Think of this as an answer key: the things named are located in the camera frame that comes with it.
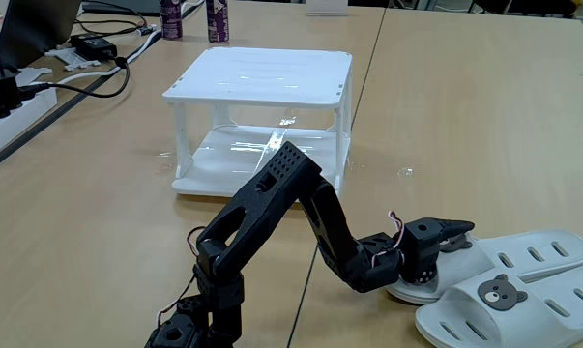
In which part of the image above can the white bear slipper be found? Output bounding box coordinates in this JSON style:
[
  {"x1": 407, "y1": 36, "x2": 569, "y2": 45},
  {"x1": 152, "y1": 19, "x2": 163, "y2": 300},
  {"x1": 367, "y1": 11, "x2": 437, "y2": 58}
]
[
  {"x1": 385, "y1": 229, "x2": 583, "y2": 306},
  {"x1": 414, "y1": 264, "x2": 583, "y2": 348}
]

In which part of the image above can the white two-tier plastic box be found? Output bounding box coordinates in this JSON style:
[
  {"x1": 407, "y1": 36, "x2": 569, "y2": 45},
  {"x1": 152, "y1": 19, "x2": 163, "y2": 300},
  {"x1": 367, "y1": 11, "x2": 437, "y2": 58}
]
[{"x1": 162, "y1": 45, "x2": 354, "y2": 198}]

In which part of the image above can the white card stand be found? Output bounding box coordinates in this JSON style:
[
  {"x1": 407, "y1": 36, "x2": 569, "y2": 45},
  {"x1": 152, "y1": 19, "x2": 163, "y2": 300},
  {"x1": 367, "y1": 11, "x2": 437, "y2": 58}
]
[{"x1": 304, "y1": 0, "x2": 350, "y2": 17}]

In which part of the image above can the purple drink can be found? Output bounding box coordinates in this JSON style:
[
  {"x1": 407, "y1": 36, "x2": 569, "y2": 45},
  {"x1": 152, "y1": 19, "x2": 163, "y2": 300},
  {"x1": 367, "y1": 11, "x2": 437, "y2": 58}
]
[
  {"x1": 205, "y1": 0, "x2": 230, "y2": 44},
  {"x1": 159, "y1": 0, "x2": 185, "y2": 41}
]

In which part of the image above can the black power adapter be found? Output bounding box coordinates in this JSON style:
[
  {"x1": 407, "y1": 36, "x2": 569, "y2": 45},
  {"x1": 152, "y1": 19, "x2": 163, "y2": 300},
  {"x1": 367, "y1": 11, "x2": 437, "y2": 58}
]
[{"x1": 70, "y1": 32, "x2": 119, "y2": 62}]

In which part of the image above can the white printed plastic part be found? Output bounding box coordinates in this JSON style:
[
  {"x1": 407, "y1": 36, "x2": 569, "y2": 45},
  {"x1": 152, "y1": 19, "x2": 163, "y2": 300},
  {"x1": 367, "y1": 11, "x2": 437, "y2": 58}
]
[{"x1": 44, "y1": 46, "x2": 102, "y2": 73}]

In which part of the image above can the flat white plastic part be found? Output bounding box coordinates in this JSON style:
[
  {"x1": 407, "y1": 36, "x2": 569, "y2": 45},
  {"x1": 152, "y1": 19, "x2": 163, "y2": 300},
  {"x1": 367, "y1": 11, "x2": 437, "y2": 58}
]
[{"x1": 15, "y1": 66, "x2": 53, "y2": 88}]

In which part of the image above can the white power strip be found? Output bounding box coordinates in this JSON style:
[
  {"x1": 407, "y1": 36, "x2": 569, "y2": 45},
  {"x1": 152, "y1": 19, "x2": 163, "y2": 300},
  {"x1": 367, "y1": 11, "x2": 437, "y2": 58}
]
[{"x1": 0, "y1": 86, "x2": 59, "y2": 165}]

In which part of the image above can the dark open laptop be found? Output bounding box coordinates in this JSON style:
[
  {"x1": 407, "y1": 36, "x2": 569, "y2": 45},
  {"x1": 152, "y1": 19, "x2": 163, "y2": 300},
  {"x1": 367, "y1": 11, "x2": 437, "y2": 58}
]
[{"x1": 0, "y1": 0, "x2": 83, "y2": 72}]

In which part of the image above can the black power plug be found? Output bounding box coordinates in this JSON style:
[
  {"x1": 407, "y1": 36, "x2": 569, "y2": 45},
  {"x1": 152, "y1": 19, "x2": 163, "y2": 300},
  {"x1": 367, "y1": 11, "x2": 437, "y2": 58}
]
[{"x1": 0, "y1": 67, "x2": 24, "y2": 120}]

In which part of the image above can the white cable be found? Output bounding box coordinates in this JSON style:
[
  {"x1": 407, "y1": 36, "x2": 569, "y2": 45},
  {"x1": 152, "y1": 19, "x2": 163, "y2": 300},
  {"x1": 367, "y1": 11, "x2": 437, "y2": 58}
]
[{"x1": 53, "y1": 28, "x2": 164, "y2": 86}]

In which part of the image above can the black power cable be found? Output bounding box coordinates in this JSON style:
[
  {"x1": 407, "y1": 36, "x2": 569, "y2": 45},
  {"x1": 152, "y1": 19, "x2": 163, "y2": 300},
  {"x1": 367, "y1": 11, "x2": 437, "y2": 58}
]
[{"x1": 17, "y1": 56, "x2": 131, "y2": 100}]

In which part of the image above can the black looped cable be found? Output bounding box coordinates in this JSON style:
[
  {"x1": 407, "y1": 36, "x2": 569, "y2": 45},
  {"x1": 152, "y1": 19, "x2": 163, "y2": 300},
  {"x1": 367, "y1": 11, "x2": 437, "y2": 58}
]
[{"x1": 75, "y1": 0, "x2": 150, "y2": 38}]

